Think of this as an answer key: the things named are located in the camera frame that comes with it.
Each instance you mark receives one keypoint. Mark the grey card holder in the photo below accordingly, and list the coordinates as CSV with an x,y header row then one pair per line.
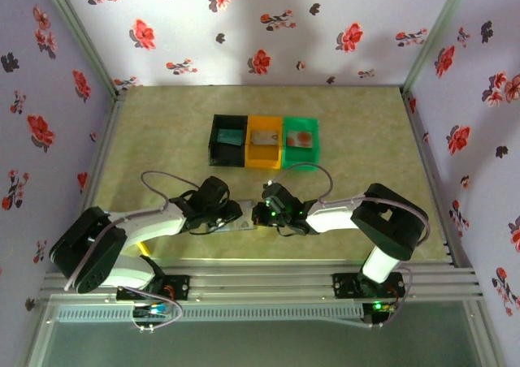
x,y
248,217

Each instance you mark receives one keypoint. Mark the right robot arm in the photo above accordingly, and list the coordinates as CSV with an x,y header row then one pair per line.
x,y
386,225

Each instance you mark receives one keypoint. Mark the teal plastic card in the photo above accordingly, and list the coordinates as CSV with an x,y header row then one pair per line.
x,y
230,136

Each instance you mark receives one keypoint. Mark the beige plastic card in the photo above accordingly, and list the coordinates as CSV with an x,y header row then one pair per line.
x,y
264,138

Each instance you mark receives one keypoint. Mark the white card red circles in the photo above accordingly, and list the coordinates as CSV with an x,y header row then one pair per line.
x,y
300,139

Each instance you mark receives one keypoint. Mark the black plastic bin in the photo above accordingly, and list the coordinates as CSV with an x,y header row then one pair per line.
x,y
227,156

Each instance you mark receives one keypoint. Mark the yellow plastic bin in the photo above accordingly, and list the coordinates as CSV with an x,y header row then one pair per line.
x,y
263,158

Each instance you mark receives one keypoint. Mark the green plastic bin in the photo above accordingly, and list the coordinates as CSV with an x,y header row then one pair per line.
x,y
300,158

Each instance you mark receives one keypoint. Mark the yellow strip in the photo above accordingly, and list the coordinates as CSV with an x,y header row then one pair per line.
x,y
143,248

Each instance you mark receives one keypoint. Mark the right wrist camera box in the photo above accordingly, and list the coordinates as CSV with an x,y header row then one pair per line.
x,y
271,190

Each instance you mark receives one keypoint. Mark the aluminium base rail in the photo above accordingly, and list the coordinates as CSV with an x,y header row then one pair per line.
x,y
264,281

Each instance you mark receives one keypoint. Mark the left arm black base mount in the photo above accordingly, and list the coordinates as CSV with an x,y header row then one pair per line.
x,y
178,287

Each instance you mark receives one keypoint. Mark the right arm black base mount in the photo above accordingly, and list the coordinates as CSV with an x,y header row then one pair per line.
x,y
345,286

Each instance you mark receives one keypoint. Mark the aluminium side rail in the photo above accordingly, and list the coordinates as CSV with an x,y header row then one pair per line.
x,y
109,123
423,160

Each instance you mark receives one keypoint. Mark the aluminium corner post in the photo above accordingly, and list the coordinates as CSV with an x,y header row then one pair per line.
x,y
437,30
80,30

